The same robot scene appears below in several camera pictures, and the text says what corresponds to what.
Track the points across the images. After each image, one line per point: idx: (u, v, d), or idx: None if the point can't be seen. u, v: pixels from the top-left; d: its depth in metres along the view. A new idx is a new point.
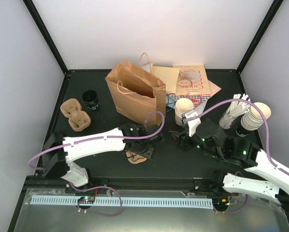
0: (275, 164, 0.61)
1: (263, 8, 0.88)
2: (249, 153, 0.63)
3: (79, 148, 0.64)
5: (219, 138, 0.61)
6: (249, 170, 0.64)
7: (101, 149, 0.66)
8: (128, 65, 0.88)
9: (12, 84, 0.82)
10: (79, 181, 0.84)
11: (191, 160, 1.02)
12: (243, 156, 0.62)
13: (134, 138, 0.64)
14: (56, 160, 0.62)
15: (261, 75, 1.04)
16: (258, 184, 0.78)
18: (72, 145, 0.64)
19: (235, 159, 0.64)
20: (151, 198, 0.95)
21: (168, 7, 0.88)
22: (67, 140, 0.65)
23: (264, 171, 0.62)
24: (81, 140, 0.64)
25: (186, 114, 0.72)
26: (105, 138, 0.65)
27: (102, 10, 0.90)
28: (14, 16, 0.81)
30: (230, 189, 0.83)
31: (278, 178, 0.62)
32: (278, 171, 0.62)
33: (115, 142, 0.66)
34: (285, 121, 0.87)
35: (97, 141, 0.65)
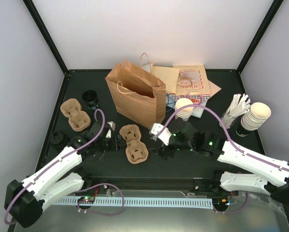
0: (242, 151, 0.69)
1: (263, 8, 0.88)
2: (216, 143, 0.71)
3: (41, 181, 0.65)
5: (187, 133, 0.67)
6: (220, 160, 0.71)
7: (62, 171, 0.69)
8: (128, 65, 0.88)
9: (11, 84, 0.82)
10: (74, 187, 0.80)
11: (193, 159, 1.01)
12: (211, 146, 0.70)
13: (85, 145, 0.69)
14: (26, 202, 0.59)
15: (261, 75, 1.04)
16: (253, 179, 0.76)
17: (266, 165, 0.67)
18: (34, 182, 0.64)
19: (204, 151, 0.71)
20: (151, 198, 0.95)
21: (168, 7, 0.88)
22: (25, 181, 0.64)
23: (233, 159, 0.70)
24: (39, 174, 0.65)
25: (153, 131, 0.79)
26: (61, 160, 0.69)
27: (102, 10, 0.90)
28: (14, 17, 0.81)
30: (228, 186, 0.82)
31: (249, 163, 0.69)
32: (246, 156, 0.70)
33: (71, 158, 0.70)
34: (285, 121, 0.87)
35: (54, 168, 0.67)
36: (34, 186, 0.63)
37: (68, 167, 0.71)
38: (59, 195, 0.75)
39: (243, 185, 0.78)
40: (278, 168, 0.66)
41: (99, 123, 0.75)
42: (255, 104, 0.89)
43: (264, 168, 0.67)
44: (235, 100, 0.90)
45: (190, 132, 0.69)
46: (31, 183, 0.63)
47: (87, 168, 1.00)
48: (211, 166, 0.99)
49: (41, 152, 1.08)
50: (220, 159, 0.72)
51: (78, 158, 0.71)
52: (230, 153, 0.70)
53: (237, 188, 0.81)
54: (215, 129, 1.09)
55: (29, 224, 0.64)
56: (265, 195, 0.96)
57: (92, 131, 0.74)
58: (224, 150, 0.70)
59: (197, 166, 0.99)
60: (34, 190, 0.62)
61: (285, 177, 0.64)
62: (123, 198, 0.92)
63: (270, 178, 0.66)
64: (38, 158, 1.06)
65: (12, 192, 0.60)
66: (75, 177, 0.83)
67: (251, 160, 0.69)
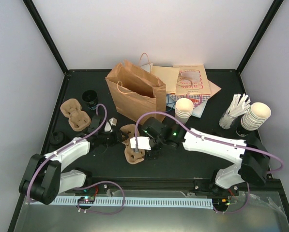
0: (199, 136, 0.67)
1: (263, 8, 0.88)
2: (180, 134, 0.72)
3: (62, 156, 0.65)
5: (154, 128, 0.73)
6: (188, 148, 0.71)
7: (76, 152, 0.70)
8: (128, 65, 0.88)
9: (12, 84, 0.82)
10: (76, 182, 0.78)
11: (194, 160, 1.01)
12: (175, 137, 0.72)
13: (88, 136, 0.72)
14: (53, 167, 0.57)
15: (261, 75, 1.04)
16: (233, 167, 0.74)
17: (223, 145, 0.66)
18: (56, 154, 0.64)
19: (171, 142, 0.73)
20: (151, 198, 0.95)
21: (168, 7, 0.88)
22: (48, 155, 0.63)
23: (195, 145, 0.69)
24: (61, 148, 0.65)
25: (132, 146, 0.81)
26: (75, 143, 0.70)
27: (101, 10, 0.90)
28: (14, 16, 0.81)
30: (221, 181, 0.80)
31: (208, 146, 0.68)
32: (205, 140, 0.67)
33: (84, 142, 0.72)
34: (285, 120, 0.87)
35: (71, 148, 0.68)
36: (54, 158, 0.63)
37: (80, 152, 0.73)
38: (68, 182, 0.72)
39: (229, 177, 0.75)
40: (234, 147, 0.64)
41: (99, 117, 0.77)
42: (256, 104, 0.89)
43: (221, 149, 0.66)
44: (235, 100, 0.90)
45: (156, 128, 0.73)
46: (54, 155, 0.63)
47: (87, 167, 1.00)
48: (212, 166, 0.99)
49: (41, 152, 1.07)
50: (185, 146, 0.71)
51: (88, 145, 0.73)
52: (189, 139, 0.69)
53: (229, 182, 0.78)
54: (215, 129, 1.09)
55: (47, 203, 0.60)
56: (265, 195, 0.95)
57: (93, 125, 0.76)
58: (185, 137, 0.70)
59: (197, 166, 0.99)
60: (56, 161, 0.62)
61: (240, 153, 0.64)
62: (124, 198, 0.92)
63: (230, 156, 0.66)
64: None
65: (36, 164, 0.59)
66: (79, 172, 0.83)
67: (210, 143, 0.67)
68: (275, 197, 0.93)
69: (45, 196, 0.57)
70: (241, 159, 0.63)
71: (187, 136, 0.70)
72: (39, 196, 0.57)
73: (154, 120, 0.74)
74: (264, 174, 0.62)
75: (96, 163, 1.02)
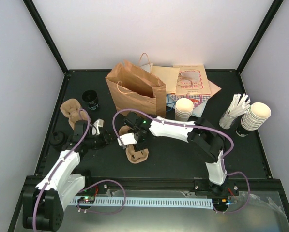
0: (159, 121, 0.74)
1: (263, 8, 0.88)
2: (149, 122, 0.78)
3: (55, 180, 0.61)
5: (129, 118, 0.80)
6: (156, 133, 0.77)
7: (68, 169, 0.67)
8: (128, 65, 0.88)
9: (12, 84, 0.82)
10: (77, 187, 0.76)
11: (194, 160, 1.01)
12: (144, 124, 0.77)
13: (77, 144, 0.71)
14: (51, 196, 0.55)
15: (261, 75, 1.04)
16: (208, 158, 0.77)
17: (177, 126, 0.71)
18: (49, 181, 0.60)
19: (142, 129, 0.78)
20: (151, 198, 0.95)
21: (168, 7, 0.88)
22: (40, 185, 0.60)
23: (157, 129, 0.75)
24: (51, 174, 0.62)
25: (119, 144, 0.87)
26: (64, 160, 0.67)
27: (101, 9, 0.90)
28: (13, 15, 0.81)
30: (212, 176, 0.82)
31: (168, 130, 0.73)
32: (164, 124, 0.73)
33: (73, 156, 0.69)
34: (285, 120, 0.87)
35: (60, 168, 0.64)
36: (49, 186, 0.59)
37: (71, 166, 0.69)
38: (70, 195, 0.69)
39: (215, 169, 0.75)
40: (185, 127, 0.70)
41: (82, 122, 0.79)
42: (255, 104, 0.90)
43: (175, 131, 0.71)
44: (235, 100, 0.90)
45: (131, 119, 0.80)
46: (47, 183, 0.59)
47: (87, 168, 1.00)
48: None
49: (41, 152, 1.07)
50: (152, 133, 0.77)
51: (77, 155, 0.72)
52: (152, 125, 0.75)
53: (217, 175, 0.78)
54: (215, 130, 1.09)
55: (58, 228, 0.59)
56: (265, 195, 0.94)
57: (78, 132, 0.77)
58: (151, 123, 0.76)
59: (197, 166, 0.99)
60: (53, 187, 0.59)
61: (188, 132, 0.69)
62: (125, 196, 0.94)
63: (183, 136, 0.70)
64: (38, 158, 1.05)
65: (32, 198, 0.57)
66: (76, 176, 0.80)
67: (168, 126, 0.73)
68: (275, 197, 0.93)
69: (53, 225, 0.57)
70: (188, 136, 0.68)
71: (152, 122, 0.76)
72: (47, 226, 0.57)
73: (130, 112, 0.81)
74: (213, 149, 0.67)
75: (96, 163, 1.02)
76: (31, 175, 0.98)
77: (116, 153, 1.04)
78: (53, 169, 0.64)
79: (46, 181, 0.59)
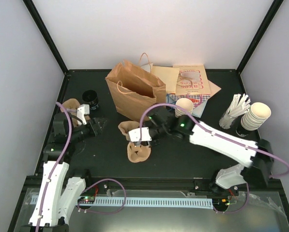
0: (209, 131, 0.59)
1: (263, 8, 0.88)
2: (188, 124, 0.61)
3: (48, 209, 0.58)
5: (160, 117, 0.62)
6: (193, 141, 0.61)
7: (59, 188, 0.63)
8: (128, 66, 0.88)
9: (12, 84, 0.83)
10: (77, 192, 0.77)
11: (193, 161, 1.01)
12: (182, 128, 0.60)
13: (61, 155, 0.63)
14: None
15: (261, 75, 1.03)
16: (235, 167, 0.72)
17: (235, 145, 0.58)
18: (41, 215, 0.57)
19: (176, 133, 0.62)
20: (151, 198, 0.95)
21: (168, 6, 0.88)
22: (33, 220, 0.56)
23: (201, 140, 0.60)
24: (40, 205, 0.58)
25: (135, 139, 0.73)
26: (50, 181, 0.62)
27: (101, 8, 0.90)
28: (14, 16, 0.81)
30: (221, 181, 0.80)
31: (218, 145, 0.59)
32: (214, 137, 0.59)
33: (59, 171, 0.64)
34: (286, 120, 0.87)
35: (49, 194, 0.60)
36: (44, 218, 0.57)
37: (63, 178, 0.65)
38: (71, 203, 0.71)
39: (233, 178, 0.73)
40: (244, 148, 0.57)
41: (59, 120, 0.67)
42: (255, 104, 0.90)
43: (230, 149, 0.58)
44: (235, 100, 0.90)
45: (163, 116, 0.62)
46: (40, 218, 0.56)
47: (87, 168, 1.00)
48: (212, 166, 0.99)
49: (40, 152, 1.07)
50: (191, 140, 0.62)
51: (64, 166, 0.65)
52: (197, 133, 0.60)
53: (231, 181, 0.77)
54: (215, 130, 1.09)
55: None
56: (265, 195, 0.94)
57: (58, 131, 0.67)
58: (194, 130, 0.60)
59: (197, 166, 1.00)
60: (47, 222, 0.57)
61: (251, 155, 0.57)
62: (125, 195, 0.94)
63: (238, 157, 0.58)
64: (38, 158, 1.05)
65: None
66: (75, 180, 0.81)
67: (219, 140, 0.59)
68: (275, 197, 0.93)
69: None
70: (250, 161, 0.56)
71: (196, 128, 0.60)
72: None
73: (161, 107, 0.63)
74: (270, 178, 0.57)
75: (96, 163, 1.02)
76: (32, 175, 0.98)
77: (116, 153, 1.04)
78: (41, 196, 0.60)
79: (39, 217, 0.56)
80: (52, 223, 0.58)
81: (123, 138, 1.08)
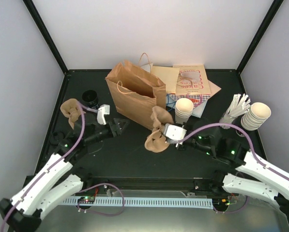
0: (264, 164, 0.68)
1: (263, 8, 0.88)
2: (238, 152, 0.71)
3: (31, 197, 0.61)
5: (215, 138, 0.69)
6: (239, 169, 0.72)
7: (51, 182, 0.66)
8: (128, 65, 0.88)
9: (12, 84, 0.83)
10: (70, 192, 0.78)
11: (194, 161, 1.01)
12: (234, 155, 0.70)
13: (68, 153, 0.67)
14: (19, 220, 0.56)
15: (261, 75, 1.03)
16: (261, 186, 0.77)
17: (286, 181, 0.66)
18: (22, 199, 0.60)
19: (225, 159, 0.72)
20: (151, 198, 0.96)
21: (168, 6, 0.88)
22: (14, 199, 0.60)
23: (252, 170, 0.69)
24: (28, 189, 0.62)
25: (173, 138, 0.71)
26: (48, 172, 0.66)
27: (101, 8, 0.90)
28: (14, 16, 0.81)
30: (229, 189, 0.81)
31: (268, 177, 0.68)
32: (266, 170, 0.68)
33: (59, 169, 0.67)
34: (286, 120, 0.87)
35: (40, 182, 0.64)
36: (23, 203, 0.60)
37: (59, 175, 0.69)
38: (57, 200, 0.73)
39: (253, 194, 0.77)
40: None
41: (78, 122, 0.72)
42: (255, 104, 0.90)
43: (282, 183, 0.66)
44: (235, 100, 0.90)
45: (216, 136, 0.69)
46: (20, 201, 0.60)
47: (87, 168, 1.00)
48: (212, 166, 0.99)
49: (40, 152, 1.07)
50: (239, 167, 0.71)
51: (67, 165, 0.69)
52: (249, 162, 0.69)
53: (239, 192, 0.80)
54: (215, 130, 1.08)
55: None
56: None
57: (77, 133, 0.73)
58: (245, 160, 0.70)
59: (197, 166, 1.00)
60: (23, 208, 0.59)
61: None
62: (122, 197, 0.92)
63: (286, 192, 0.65)
64: (38, 158, 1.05)
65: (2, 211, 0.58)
66: (75, 180, 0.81)
67: (271, 174, 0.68)
68: None
69: None
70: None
71: (247, 158, 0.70)
72: None
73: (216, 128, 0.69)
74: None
75: (96, 163, 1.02)
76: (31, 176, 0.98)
77: (116, 153, 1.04)
78: (34, 181, 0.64)
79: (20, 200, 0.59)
80: (27, 211, 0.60)
81: (122, 138, 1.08)
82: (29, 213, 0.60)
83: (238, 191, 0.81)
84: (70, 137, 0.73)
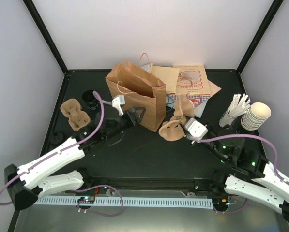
0: (281, 178, 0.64)
1: (263, 8, 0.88)
2: (258, 165, 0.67)
3: (36, 172, 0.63)
5: (239, 149, 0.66)
6: (256, 181, 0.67)
7: (59, 164, 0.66)
8: (128, 65, 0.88)
9: (12, 84, 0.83)
10: (70, 185, 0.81)
11: (193, 161, 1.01)
12: (254, 167, 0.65)
13: (83, 141, 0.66)
14: (17, 192, 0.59)
15: (262, 75, 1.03)
16: (266, 192, 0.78)
17: None
18: (28, 171, 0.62)
19: (243, 169, 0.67)
20: (151, 198, 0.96)
21: (168, 6, 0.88)
22: (22, 169, 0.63)
23: (270, 183, 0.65)
24: (36, 164, 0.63)
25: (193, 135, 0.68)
26: (59, 153, 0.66)
27: (101, 8, 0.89)
28: (14, 16, 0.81)
30: (231, 191, 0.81)
31: (284, 190, 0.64)
32: (283, 184, 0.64)
33: (71, 154, 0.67)
34: (286, 120, 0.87)
35: (49, 161, 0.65)
36: (28, 176, 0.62)
37: (70, 159, 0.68)
38: (57, 188, 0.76)
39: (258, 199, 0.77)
40: None
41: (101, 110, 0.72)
42: (255, 104, 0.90)
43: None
44: (235, 100, 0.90)
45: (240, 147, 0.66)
46: (25, 173, 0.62)
47: (87, 168, 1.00)
48: (212, 166, 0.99)
49: (40, 152, 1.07)
50: (256, 179, 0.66)
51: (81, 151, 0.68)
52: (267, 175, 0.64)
53: (241, 195, 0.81)
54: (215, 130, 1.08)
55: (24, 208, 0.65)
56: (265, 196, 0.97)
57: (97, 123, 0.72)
58: (265, 173, 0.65)
59: (197, 166, 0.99)
60: (25, 180, 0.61)
61: None
62: (121, 198, 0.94)
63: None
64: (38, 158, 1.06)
65: (8, 176, 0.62)
66: (78, 176, 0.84)
67: (287, 188, 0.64)
68: None
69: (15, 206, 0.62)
70: None
71: (266, 170, 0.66)
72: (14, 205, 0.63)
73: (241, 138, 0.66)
74: None
75: (96, 163, 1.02)
76: None
77: (116, 153, 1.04)
78: (44, 156, 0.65)
79: (25, 172, 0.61)
80: (28, 185, 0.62)
81: (122, 138, 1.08)
82: (29, 188, 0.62)
83: (240, 194, 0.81)
84: (90, 126, 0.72)
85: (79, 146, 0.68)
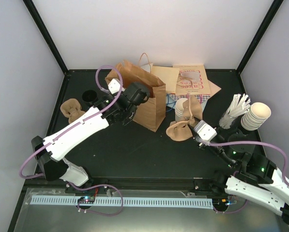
0: None
1: (263, 8, 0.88)
2: (266, 171, 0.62)
3: (62, 143, 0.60)
5: (249, 155, 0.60)
6: (263, 185, 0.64)
7: (85, 134, 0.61)
8: (128, 65, 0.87)
9: (11, 83, 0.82)
10: (79, 179, 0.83)
11: (194, 160, 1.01)
12: (264, 174, 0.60)
13: (106, 108, 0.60)
14: (45, 162, 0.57)
15: (262, 75, 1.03)
16: (268, 194, 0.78)
17: None
18: (53, 142, 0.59)
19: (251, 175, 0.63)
20: (151, 198, 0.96)
21: (168, 6, 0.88)
22: (47, 140, 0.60)
23: (278, 189, 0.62)
24: (60, 135, 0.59)
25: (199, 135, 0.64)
26: (83, 123, 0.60)
27: (101, 8, 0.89)
28: (14, 15, 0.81)
30: (231, 191, 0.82)
31: None
32: None
33: (95, 124, 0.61)
34: (286, 120, 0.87)
35: (74, 129, 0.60)
36: (54, 147, 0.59)
37: (95, 129, 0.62)
38: (69, 177, 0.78)
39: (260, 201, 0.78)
40: None
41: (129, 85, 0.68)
42: (256, 104, 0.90)
43: None
44: (235, 100, 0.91)
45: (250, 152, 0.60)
46: (51, 144, 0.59)
47: (87, 168, 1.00)
48: (212, 166, 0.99)
49: None
50: (263, 184, 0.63)
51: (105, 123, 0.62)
52: (277, 181, 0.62)
53: (241, 195, 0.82)
54: None
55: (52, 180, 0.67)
56: None
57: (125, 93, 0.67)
58: (274, 179, 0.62)
59: (198, 166, 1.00)
60: (52, 151, 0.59)
61: None
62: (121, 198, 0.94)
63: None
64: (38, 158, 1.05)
65: (35, 147, 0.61)
66: (84, 173, 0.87)
67: None
68: None
69: (45, 176, 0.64)
70: None
71: (275, 176, 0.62)
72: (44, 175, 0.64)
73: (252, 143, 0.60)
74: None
75: (96, 163, 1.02)
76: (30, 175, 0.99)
77: (116, 153, 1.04)
78: (69, 126, 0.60)
79: (50, 143, 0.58)
80: (55, 156, 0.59)
81: (122, 138, 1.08)
82: (56, 158, 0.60)
83: (241, 195, 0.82)
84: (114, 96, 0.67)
85: (101, 115, 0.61)
